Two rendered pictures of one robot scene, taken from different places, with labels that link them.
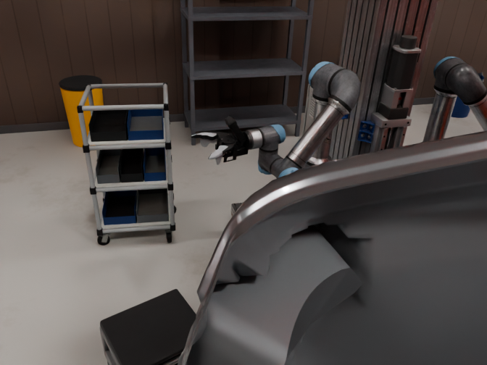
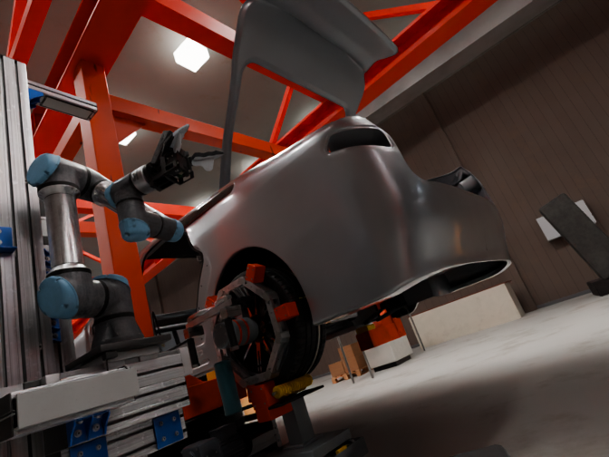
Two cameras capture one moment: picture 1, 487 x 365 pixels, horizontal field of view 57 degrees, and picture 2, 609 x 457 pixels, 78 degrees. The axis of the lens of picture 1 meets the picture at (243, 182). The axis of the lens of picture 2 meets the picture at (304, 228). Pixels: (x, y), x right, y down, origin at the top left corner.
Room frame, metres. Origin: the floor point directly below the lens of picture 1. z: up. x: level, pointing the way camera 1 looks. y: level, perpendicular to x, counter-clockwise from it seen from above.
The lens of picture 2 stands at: (1.87, 0.92, 0.60)
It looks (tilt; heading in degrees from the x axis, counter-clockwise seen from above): 19 degrees up; 227
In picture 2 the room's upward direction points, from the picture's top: 19 degrees counter-clockwise
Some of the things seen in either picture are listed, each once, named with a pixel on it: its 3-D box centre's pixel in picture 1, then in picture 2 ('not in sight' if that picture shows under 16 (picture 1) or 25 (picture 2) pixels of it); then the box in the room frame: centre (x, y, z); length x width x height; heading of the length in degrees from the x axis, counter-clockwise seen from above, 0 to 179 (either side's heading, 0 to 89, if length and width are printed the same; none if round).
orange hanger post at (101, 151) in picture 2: not in sight; (113, 221); (1.29, -1.34, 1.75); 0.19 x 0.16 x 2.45; 100
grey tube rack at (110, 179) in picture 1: (132, 167); not in sight; (2.53, 0.73, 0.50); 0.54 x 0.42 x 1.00; 100
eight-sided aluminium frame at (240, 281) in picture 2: not in sight; (246, 330); (0.84, -0.91, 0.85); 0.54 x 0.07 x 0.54; 100
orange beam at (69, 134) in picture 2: not in sight; (51, 176); (1.47, -2.29, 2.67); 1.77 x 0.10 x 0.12; 100
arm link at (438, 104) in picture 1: (439, 119); not in sight; (1.86, -0.86, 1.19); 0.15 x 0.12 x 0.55; 2
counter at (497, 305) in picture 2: not in sight; (465, 315); (-6.75, -4.12, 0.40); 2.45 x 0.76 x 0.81; 106
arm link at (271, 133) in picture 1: (269, 136); (127, 190); (1.56, -0.09, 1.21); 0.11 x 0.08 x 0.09; 121
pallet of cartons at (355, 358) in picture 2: not in sight; (352, 360); (-4.11, -5.56, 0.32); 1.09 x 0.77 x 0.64; 15
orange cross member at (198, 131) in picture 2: not in sight; (248, 156); (-0.05, -1.59, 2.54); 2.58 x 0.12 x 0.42; 10
